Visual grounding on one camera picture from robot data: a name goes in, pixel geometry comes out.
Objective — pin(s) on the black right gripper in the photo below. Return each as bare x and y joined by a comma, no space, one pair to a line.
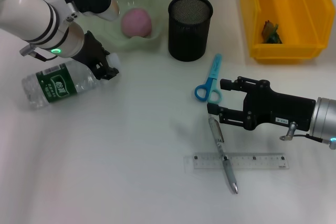
278,111

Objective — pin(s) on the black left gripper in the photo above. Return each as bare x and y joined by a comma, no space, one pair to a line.
90,51

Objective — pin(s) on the pink toy peach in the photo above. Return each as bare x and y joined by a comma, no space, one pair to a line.
136,23

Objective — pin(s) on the clear green-label water bottle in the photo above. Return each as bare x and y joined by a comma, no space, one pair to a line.
57,85

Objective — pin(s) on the green plastic wrapper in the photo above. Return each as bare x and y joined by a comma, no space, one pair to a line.
271,33

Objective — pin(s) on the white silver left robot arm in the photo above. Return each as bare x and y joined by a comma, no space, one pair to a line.
26,11

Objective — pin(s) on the blue scissors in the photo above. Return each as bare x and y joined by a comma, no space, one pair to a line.
210,85

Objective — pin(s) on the silver ballpoint pen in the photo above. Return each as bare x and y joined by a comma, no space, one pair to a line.
223,155

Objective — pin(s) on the clear plastic ruler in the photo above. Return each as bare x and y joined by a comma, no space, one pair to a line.
257,162

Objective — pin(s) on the black mesh pen holder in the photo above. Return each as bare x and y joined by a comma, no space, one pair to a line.
189,30

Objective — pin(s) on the yellow plastic bin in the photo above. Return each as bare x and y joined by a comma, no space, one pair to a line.
286,3

